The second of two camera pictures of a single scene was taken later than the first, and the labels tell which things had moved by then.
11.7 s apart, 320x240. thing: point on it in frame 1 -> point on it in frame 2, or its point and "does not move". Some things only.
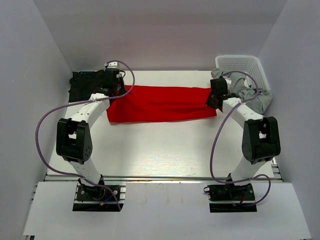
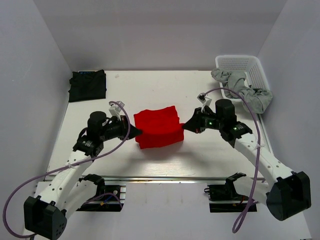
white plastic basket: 249,65 does not move
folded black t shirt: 83,83 does not move
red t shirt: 144,103 -> 160,127
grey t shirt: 257,99 does not move
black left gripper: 123,89 -> 123,124
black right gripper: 209,102 -> 195,124
